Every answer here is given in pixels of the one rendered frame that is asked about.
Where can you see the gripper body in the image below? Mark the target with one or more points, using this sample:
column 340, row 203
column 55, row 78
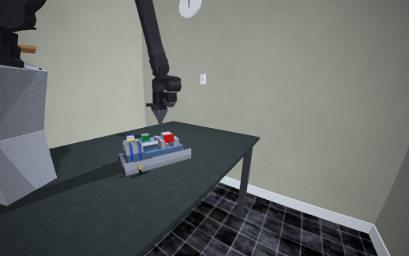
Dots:
column 156, row 107

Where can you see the white block with red end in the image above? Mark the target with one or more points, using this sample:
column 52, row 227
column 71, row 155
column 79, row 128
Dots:
column 167, row 137

